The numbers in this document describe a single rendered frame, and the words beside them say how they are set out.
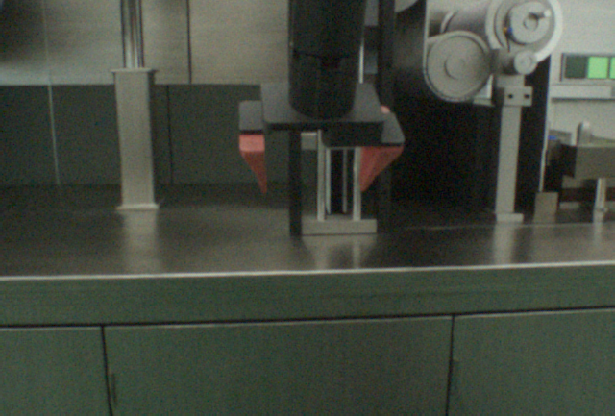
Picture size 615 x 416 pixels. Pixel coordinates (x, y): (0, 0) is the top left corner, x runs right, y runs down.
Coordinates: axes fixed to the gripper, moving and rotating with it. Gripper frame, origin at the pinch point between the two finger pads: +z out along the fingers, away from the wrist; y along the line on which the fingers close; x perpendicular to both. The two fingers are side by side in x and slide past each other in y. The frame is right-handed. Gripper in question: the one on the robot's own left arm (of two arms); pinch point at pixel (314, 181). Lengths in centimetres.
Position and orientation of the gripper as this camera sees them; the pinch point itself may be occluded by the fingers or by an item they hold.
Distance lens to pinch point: 51.3
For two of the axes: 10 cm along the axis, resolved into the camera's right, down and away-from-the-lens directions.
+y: -9.9, 0.2, -1.2
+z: -0.6, 7.6, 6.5
